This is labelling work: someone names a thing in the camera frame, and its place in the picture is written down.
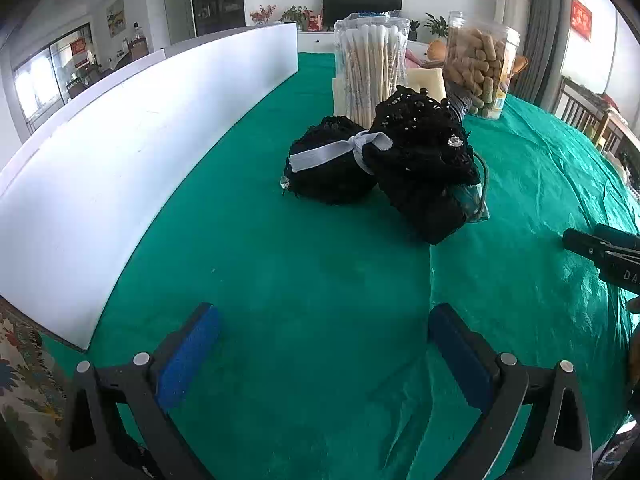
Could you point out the glass balcony door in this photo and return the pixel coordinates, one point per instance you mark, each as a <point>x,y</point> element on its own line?
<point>45,80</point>

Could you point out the white storage box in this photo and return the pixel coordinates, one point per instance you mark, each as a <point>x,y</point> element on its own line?
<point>125,160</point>

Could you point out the person's right hand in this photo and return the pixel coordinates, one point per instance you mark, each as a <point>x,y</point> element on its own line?
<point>634,305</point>

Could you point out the framed wall painting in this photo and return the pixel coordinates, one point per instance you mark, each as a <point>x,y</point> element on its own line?
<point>115,16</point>

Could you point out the green tablecloth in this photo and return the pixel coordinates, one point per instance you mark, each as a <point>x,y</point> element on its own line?
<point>300,285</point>

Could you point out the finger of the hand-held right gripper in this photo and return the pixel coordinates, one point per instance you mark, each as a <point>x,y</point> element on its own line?
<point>582,244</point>
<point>617,236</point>

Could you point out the red wall poster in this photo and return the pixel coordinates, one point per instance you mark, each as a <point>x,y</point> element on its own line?
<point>581,19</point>

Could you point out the pack of cotton swabs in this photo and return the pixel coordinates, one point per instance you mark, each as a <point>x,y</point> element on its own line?
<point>370,70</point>

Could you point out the grey striped fabric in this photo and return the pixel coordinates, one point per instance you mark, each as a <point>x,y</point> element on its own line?
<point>457,102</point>

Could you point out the clear jar of biscuit snacks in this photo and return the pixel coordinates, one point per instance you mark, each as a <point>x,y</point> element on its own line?
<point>475,65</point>

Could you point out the black lace garment with rhinestone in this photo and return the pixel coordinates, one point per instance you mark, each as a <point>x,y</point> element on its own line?
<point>420,160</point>

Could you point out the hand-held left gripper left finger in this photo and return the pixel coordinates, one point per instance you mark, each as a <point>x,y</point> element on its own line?
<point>190,355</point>

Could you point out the green potted plant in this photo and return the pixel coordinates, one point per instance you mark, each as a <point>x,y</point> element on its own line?
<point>296,16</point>
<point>436,24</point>

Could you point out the red flowers in vase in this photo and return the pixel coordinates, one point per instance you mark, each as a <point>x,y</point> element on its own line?
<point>262,15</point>

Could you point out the wooden chair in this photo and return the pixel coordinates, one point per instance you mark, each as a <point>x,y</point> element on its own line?
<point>582,110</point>

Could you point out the floral printed cloth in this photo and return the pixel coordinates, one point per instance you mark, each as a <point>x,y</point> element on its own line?
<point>27,395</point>

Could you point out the grey curtain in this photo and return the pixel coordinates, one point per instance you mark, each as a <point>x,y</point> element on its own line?
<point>547,25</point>

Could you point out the black television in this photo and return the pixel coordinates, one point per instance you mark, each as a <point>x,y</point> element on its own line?
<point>360,2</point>

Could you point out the black lace bundle grey ribbon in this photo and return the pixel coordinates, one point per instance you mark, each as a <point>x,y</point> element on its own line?
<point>325,180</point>

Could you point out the white door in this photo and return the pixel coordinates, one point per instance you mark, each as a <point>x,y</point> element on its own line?
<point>176,10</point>

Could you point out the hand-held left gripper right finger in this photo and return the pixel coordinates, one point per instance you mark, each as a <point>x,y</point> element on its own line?
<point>460,355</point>

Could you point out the teal plastic packet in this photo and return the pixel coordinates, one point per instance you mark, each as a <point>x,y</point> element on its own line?
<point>472,201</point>

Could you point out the beige paper packet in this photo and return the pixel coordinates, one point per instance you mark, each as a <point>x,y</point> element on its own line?
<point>425,82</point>

